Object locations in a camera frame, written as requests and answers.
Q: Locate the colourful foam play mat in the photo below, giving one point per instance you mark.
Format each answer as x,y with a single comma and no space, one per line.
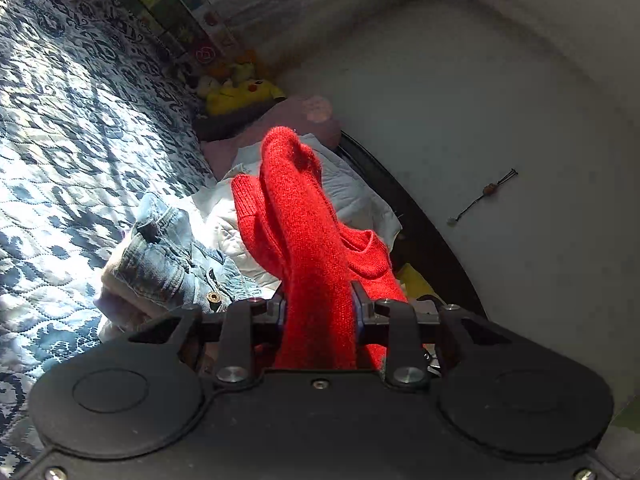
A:
190,27

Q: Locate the wall hanging charm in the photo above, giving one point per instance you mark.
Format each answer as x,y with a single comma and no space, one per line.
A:
489,190

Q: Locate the black headboard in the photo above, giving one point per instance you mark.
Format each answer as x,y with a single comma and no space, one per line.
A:
419,243

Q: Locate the pink cushion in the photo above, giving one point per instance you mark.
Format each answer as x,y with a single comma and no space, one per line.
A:
221,137

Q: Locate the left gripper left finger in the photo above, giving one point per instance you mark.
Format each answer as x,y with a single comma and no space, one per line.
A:
248,324

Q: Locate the yellow plush toy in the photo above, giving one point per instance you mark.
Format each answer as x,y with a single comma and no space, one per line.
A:
242,88

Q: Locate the blue denim garment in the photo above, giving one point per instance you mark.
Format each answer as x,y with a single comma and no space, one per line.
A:
161,266

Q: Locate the blue patterned quilt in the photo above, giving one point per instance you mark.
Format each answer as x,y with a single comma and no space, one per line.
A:
90,122

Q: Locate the red knit sweater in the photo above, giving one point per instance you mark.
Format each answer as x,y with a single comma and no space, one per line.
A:
291,229

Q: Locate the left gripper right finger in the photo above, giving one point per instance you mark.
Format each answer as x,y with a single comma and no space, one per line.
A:
393,325

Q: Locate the folded towel stack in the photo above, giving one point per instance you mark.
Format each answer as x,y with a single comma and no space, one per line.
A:
122,309

